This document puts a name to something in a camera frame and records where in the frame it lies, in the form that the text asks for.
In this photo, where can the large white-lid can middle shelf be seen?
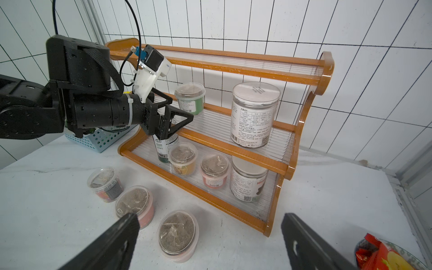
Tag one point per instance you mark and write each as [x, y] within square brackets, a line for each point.
[253, 112]

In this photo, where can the red snack bowl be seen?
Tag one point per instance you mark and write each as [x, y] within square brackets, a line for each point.
[373, 253]

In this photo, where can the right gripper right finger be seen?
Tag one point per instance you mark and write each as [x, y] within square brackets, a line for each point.
[307, 250]

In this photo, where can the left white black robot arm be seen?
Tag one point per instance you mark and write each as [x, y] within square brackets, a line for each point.
[85, 91]

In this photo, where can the white can bottom shelf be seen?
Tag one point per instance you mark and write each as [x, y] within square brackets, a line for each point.
[247, 180]

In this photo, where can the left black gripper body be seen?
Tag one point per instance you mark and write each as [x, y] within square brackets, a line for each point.
[95, 111]

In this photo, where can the blue plastic basket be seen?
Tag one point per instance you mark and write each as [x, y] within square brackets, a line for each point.
[100, 139]

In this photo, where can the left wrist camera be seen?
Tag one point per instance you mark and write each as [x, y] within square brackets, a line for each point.
[151, 66]

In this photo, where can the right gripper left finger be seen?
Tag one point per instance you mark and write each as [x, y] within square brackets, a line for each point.
[113, 250]

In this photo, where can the seed jar dark label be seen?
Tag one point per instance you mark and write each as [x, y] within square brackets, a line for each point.
[106, 184]

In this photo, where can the dark green bottle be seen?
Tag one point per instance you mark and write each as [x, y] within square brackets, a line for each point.
[163, 147]

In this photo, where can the wooden three-tier shelf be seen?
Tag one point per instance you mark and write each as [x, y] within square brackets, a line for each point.
[262, 152]

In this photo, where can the seed jar red label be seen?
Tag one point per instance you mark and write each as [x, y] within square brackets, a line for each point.
[178, 236]
[136, 200]

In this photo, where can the small jar pink label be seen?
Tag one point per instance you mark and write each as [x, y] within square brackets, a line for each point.
[214, 169]

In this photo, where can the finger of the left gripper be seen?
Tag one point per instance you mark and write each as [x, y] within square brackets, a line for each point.
[171, 121]
[160, 99]

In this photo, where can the small jar yellow label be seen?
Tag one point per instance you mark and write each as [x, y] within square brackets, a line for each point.
[183, 157]

